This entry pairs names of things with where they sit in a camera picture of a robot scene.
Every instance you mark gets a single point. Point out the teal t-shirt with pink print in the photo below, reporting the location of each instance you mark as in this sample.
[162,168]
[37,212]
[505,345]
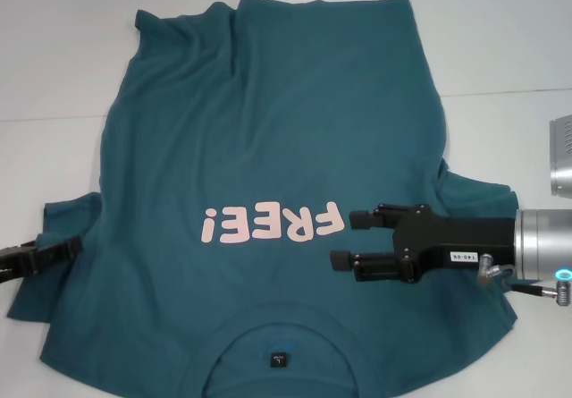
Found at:
[277,125]

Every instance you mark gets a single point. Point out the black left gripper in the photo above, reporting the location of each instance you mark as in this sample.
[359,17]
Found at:
[13,264]

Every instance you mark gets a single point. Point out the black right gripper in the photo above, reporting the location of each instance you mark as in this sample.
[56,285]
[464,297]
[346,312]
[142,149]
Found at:
[460,237]

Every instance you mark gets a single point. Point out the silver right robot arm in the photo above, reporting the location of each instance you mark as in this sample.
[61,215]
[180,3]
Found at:
[543,241]

